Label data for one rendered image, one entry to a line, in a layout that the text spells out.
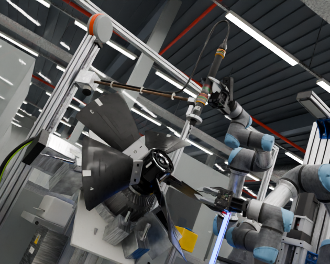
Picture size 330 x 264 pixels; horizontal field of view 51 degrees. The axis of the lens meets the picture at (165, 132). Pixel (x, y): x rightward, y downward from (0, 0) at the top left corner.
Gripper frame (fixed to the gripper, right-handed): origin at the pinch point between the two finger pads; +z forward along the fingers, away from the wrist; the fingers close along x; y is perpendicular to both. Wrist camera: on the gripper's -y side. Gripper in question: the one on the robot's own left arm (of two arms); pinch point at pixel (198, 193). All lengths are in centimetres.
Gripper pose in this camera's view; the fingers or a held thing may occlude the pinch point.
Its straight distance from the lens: 138.6
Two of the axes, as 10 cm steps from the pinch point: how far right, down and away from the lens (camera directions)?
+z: -8.9, -2.3, 3.9
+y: -3.0, -3.5, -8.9
